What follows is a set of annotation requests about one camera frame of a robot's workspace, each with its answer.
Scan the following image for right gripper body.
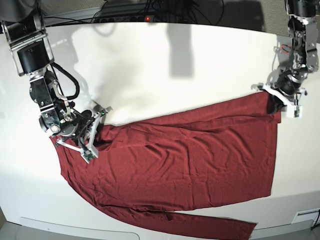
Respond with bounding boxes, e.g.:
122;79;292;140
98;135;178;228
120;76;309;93
39;108;97;141

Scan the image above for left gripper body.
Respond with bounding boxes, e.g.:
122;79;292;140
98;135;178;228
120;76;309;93
268;71;307;97

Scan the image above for dark red long-sleeve shirt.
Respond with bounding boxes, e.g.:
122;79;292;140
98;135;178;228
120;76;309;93
56;92;281;240

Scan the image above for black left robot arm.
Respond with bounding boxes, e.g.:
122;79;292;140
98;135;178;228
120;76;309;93
256;0;320;118

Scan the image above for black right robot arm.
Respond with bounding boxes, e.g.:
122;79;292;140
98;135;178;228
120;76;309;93
1;13;110;162

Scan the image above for black power strip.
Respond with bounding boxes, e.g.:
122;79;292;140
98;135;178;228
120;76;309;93
95;15;154;23

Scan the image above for white label plate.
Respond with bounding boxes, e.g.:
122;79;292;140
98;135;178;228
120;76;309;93
291;208;320;224

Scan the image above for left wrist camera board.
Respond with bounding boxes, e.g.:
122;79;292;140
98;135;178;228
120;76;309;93
285;105;303;118

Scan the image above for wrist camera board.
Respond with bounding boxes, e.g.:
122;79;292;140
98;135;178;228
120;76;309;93
285;105;303;118
80;148;98;164

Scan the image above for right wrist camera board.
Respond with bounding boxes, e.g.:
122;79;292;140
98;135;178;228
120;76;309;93
80;148;98;164

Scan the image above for black cable bundle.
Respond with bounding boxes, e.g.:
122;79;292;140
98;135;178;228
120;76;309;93
142;0;226;25

